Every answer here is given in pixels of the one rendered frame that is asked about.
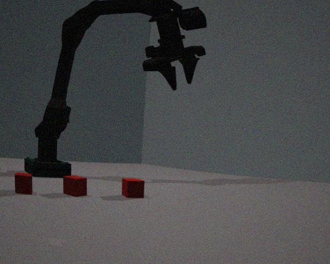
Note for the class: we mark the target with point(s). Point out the red cube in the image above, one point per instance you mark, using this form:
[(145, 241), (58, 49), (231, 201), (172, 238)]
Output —
[(75, 186), (23, 183), (132, 188)]

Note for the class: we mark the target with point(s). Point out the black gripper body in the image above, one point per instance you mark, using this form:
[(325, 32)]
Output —
[(173, 50)]

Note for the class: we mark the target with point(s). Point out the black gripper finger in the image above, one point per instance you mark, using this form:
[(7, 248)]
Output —
[(189, 68), (170, 76)]

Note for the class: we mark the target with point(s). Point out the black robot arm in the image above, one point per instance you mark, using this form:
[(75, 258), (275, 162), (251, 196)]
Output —
[(57, 112)]

